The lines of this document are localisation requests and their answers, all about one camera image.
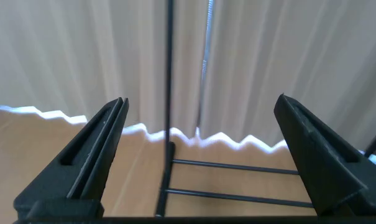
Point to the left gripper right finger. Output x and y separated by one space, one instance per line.
330 183

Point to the black clothes rack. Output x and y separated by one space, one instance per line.
168 62

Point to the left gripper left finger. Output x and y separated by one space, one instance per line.
51 189

